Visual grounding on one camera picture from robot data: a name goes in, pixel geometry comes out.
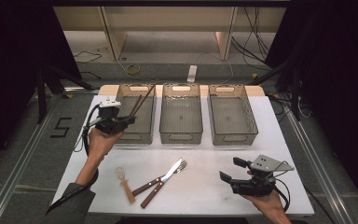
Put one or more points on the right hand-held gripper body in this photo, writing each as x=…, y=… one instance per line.
x=267, y=165

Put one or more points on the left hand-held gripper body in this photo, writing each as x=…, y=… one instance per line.
x=108, y=119

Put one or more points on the translucent brown plastic basket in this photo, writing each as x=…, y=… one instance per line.
x=143, y=124
x=231, y=118
x=181, y=116

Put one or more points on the person's left hand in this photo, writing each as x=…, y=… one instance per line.
x=101, y=144

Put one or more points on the person's right hand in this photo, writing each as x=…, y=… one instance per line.
x=272, y=205

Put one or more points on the white table cover sheet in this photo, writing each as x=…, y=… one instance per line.
x=205, y=193

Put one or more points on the black metal stand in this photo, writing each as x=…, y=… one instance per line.
x=296, y=93
x=41, y=93

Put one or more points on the white power strip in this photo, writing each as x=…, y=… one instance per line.
x=192, y=74

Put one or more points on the light wooden shelf unit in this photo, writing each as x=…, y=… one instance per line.
x=174, y=18

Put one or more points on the aluminium floor rail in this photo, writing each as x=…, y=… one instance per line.
x=320, y=174
x=18, y=168

